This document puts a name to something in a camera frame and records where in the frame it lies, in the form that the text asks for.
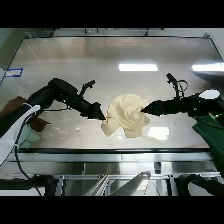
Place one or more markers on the dark green garment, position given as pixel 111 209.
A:
pixel 210 131

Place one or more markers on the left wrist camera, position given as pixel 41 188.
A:
pixel 85 87

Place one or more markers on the cream yellow garment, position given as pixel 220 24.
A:
pixel 128 115

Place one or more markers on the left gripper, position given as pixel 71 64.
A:
pixel 87 107

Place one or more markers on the light green garment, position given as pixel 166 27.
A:
pixel 29 137

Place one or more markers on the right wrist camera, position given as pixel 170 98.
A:
pixel 173 81

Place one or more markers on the brown garment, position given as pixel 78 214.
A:
pixel 13 104

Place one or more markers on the blue tape mark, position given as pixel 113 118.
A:
pixel 14 72

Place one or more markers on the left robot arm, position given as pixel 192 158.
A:
pixel 56 90

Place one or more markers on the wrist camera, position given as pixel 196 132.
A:
pixel 85 87
pixel 173 81

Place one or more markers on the silver frame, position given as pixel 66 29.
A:
pixel 110 160

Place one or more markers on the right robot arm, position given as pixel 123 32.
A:
pixel 203 103

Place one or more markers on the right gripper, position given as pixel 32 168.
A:
pixel 165 107

